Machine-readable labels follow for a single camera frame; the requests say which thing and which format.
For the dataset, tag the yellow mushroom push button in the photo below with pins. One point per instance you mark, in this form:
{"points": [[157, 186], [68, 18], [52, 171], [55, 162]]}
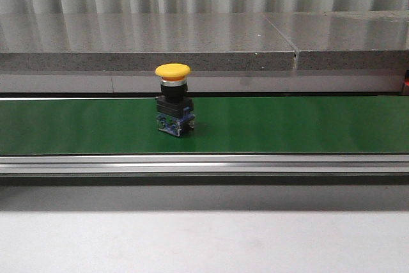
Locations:
{"points": [[175, 111]]}

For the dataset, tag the left grey stone slab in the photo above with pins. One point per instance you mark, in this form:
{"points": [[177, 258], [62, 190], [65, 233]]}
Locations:
{"points": [[124, 42]]}

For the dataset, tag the grey stone slab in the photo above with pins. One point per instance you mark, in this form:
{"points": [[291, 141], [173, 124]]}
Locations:
{"points": [[124, 42], [375, 40]]}

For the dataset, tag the right grey stone slab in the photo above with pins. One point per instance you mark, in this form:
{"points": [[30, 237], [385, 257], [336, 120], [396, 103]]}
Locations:
{"points": [[375, 40]]}

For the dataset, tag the green conveyor belt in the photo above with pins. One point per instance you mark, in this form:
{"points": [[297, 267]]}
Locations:
{"points": [[371, 124]]}

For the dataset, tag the white base panel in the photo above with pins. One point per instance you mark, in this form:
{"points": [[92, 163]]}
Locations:
{"points": [[321, 81]]}

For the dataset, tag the aluminium conveyor frame rail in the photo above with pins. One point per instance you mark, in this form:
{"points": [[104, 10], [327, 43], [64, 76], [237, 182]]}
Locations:
{"points": [[204, 165]]}

